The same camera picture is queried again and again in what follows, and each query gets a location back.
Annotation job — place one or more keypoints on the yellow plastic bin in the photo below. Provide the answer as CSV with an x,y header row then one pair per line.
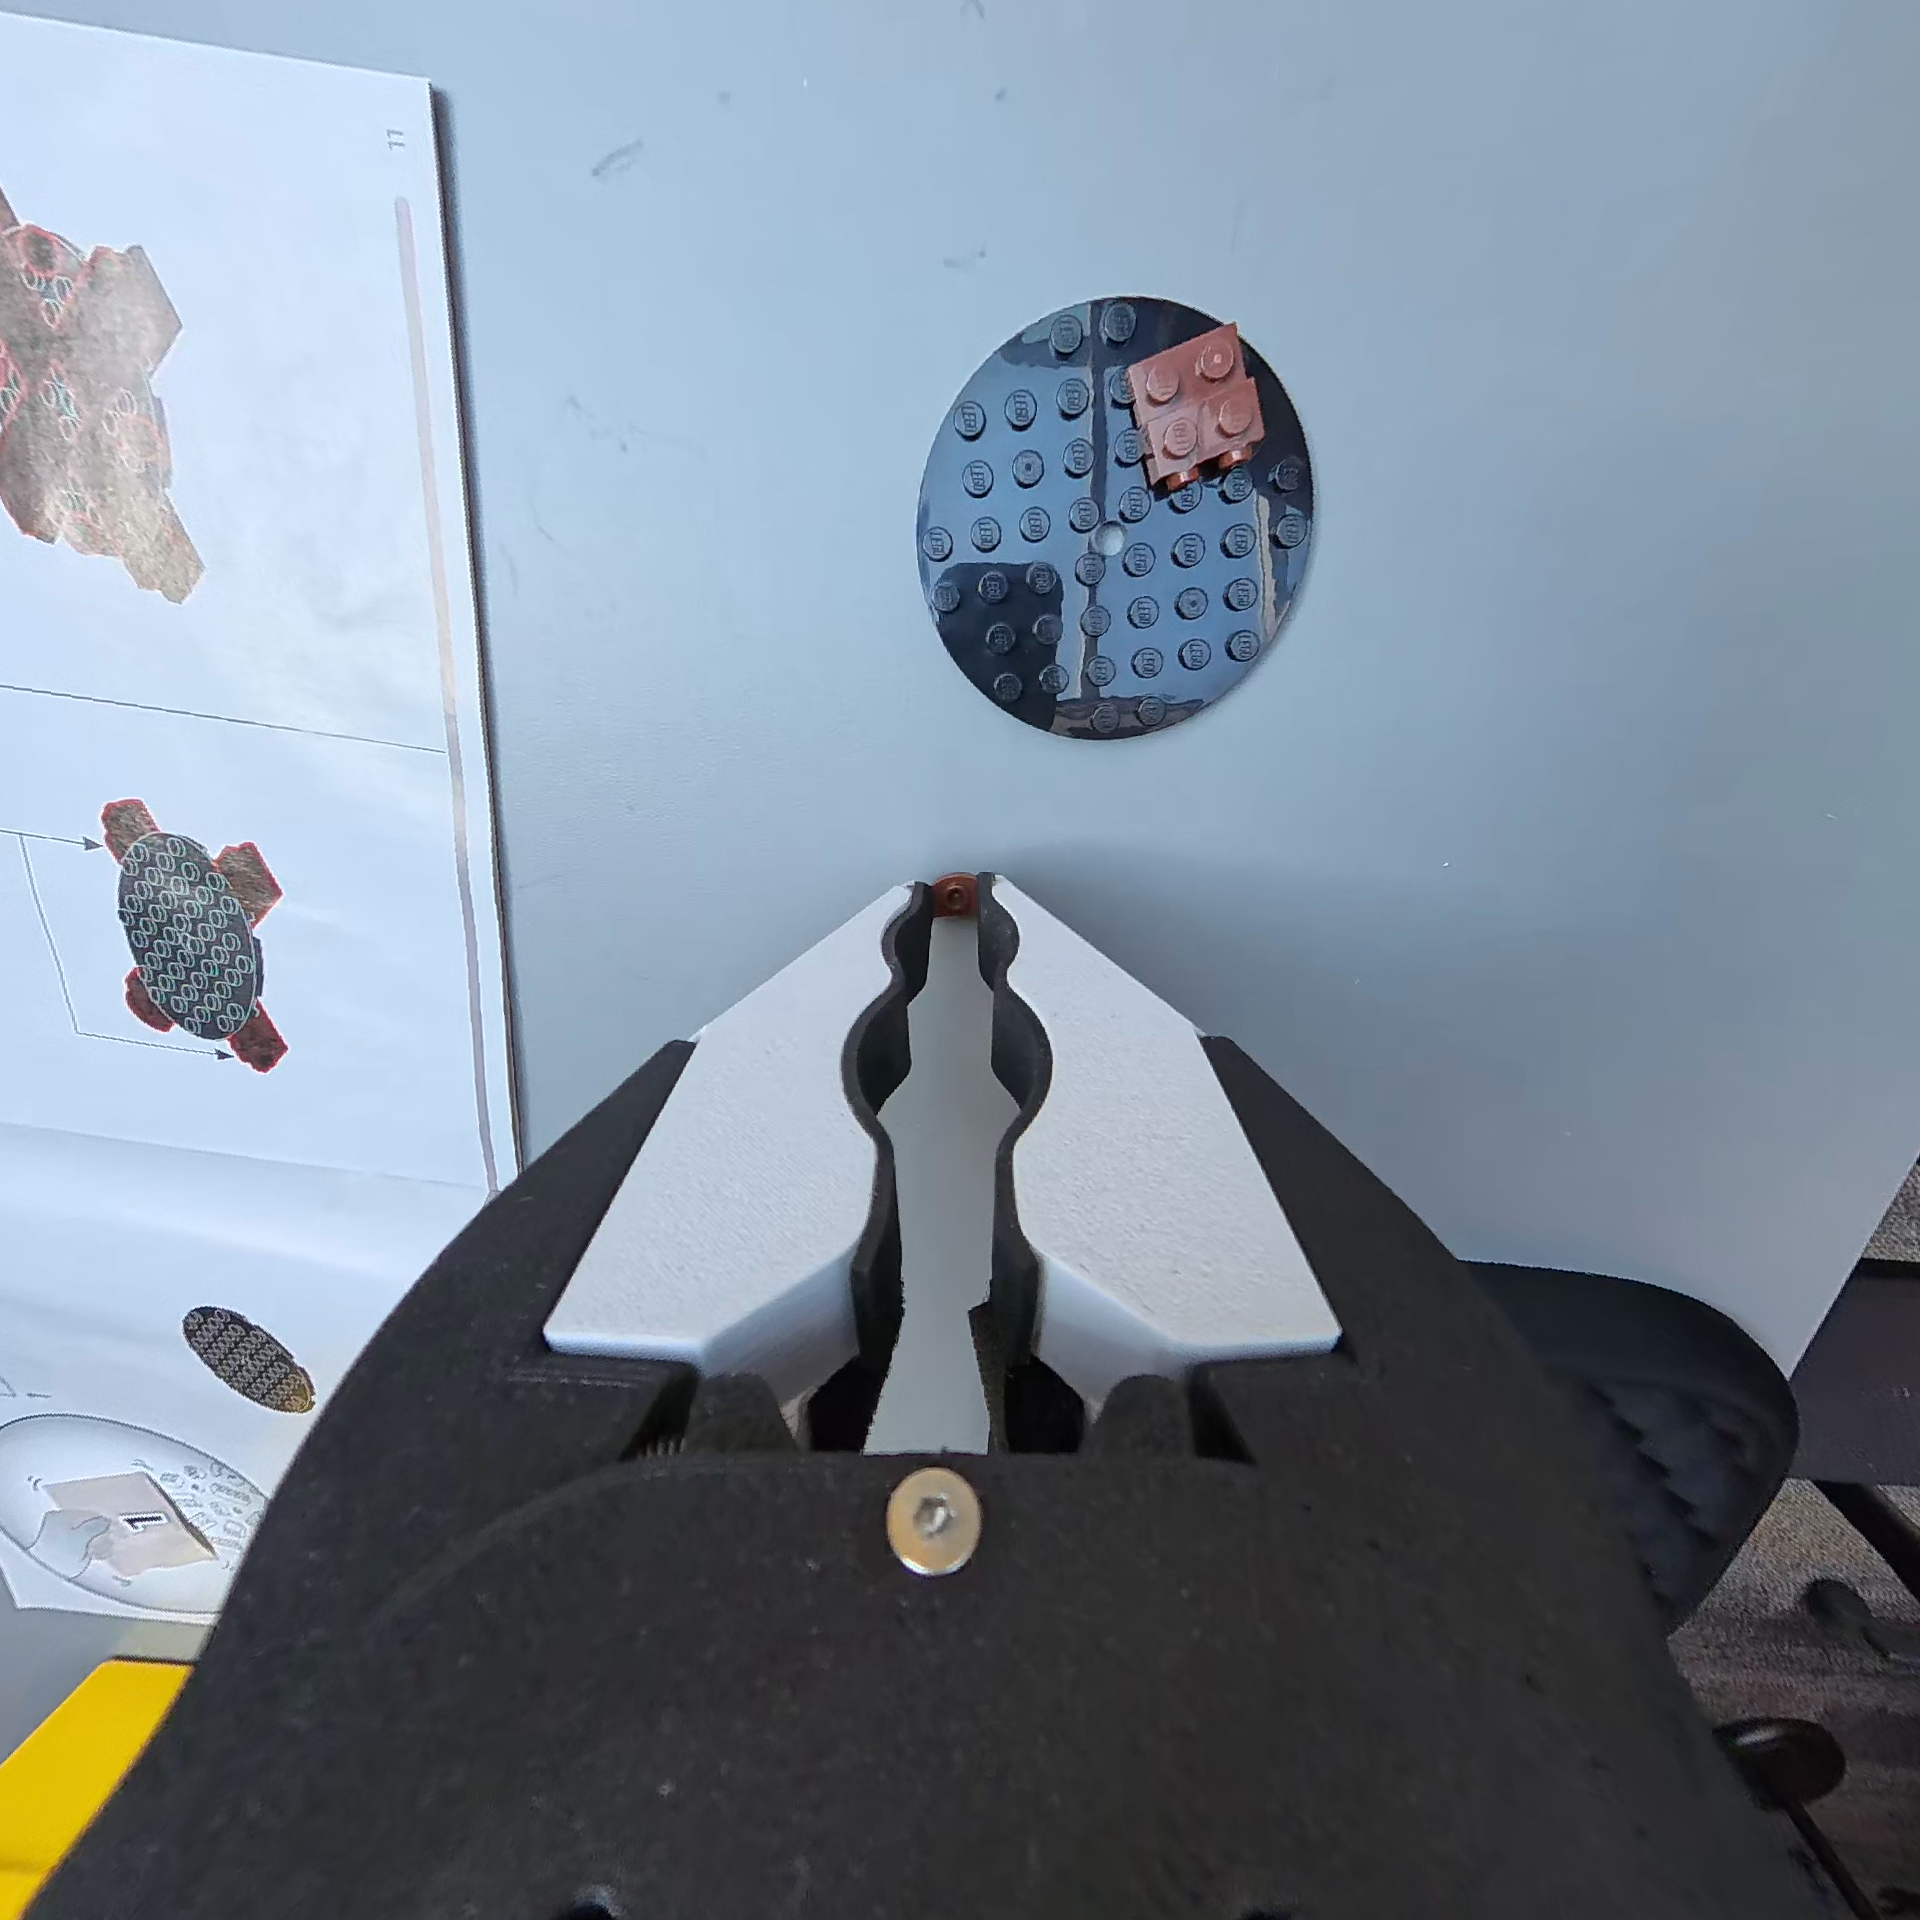
x,y
74,1755

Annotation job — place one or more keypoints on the brown square toy brick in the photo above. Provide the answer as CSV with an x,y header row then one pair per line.
x,y
1192,405

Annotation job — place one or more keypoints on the black round studded plate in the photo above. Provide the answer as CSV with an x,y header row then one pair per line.
x,y
1051,600

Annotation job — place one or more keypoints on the white instruction booklet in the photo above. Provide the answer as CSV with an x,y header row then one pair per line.
x,y
272,448

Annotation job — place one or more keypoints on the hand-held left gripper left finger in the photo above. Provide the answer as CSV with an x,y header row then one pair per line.
x,y
719,1199

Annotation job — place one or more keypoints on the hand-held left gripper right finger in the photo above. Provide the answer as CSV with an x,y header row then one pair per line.
x,y
1172,1199

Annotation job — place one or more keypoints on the grey desk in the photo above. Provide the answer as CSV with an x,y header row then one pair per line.
x,y
1499,901

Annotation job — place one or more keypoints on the black padded wrist rest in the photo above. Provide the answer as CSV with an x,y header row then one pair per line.
x,y
1680,1427

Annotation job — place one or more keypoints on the small brown toy piece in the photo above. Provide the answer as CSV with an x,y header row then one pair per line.
x,y
952,897

